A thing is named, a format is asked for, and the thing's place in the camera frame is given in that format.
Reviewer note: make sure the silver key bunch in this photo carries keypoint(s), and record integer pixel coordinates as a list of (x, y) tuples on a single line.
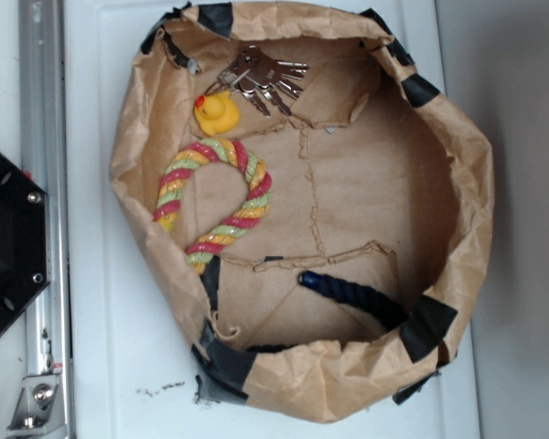
[(258, 77)]

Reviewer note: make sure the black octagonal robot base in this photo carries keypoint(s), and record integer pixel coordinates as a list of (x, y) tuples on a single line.
[(23, 242)]

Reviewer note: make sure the brown paper bin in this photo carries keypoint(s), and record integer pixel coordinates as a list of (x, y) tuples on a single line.
[(361, 278)]

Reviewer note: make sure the yellow rubber duck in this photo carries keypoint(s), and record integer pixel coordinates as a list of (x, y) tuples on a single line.
[(216, 113)]

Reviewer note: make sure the multicolour twisted rope toy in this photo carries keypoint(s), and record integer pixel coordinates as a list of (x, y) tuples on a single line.
[(181, 169)]

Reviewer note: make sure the aluminium rail frame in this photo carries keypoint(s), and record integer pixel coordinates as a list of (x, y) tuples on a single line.
[(44, 156)]

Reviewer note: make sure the metal corner bracket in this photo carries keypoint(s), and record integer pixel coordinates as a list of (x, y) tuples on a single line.
[(39, 409)]

